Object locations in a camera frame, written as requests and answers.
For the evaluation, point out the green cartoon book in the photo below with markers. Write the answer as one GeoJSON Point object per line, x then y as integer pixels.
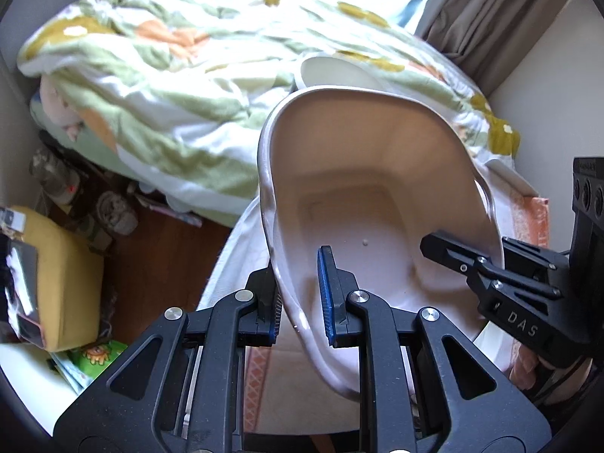
{"type": "Point", "coordinates": [92, 356]}

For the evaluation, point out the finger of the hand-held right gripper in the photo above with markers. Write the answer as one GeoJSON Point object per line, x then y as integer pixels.
{"type": "Point", "coordinates": [453, 255]}

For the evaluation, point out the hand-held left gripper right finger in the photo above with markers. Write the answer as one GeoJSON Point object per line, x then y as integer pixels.
{"type": "Point", "coordinates": [326, 292]}

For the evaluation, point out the white bowl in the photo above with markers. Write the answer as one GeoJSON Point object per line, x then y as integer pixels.
{"type": "Point", "coordinates": [330, 73]}

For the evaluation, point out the pink plush toy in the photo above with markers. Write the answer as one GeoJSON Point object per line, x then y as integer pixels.
{"type": "Point", "coordinates": [59, 111]}

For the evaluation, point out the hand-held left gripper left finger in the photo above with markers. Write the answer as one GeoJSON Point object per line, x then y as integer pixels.
{"type": "Point", "coordinates": [266, 314]}

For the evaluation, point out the white towel with orange stripe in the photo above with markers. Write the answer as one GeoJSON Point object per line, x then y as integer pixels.
{"type": "Point", "coordinates": [236, 255]}

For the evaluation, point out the yellow cushion stool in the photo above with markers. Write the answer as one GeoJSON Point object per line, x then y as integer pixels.
{"type": "Point", "coordinates": [61, 278]}

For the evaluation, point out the brown curtain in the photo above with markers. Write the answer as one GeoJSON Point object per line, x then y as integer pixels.
{"type": "Point", "coordinates": [495, 9]}

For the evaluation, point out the black flat device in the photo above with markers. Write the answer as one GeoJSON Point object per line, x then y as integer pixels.
{"type": "Point", "coordinates": [21, 288]}

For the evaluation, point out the floral blanket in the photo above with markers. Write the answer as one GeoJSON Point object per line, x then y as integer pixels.
{"type": "Point", "coordinates": [188, 71]}

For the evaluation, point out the orange patterned cloth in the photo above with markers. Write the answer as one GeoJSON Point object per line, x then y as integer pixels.
{"type": "Point", "coordinates": [533, 219]}

